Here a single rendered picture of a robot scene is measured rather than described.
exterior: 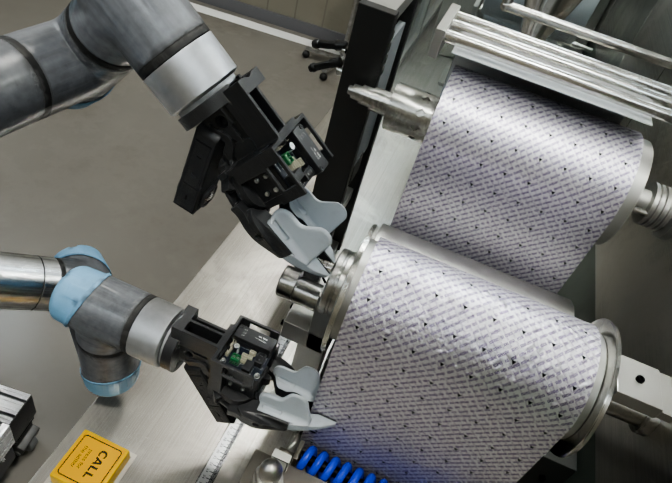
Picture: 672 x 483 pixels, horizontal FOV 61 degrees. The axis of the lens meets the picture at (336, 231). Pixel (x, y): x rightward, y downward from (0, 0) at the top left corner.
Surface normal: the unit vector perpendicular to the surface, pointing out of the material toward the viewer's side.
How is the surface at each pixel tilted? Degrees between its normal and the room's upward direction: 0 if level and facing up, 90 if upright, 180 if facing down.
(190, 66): 56
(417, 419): 90
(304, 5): 90
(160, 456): 0
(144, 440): 0
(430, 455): 90
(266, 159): 90
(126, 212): 0
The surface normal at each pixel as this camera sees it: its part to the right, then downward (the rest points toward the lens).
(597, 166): -0.10, -0.07
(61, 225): 0.22, -0.72
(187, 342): -0.34, 0.58
